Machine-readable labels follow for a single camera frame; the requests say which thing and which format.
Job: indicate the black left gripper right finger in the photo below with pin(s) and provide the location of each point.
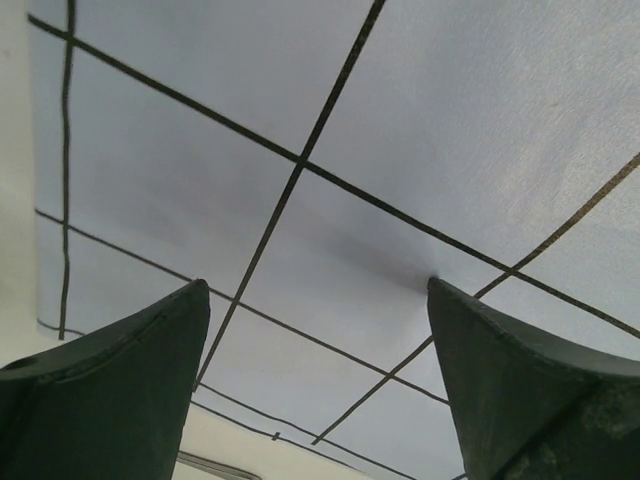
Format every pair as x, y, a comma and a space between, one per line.
527, 404

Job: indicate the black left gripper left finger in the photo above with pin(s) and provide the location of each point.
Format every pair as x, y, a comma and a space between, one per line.
111, 404

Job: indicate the light blue checked placemat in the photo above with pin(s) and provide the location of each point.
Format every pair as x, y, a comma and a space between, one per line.
317, 162

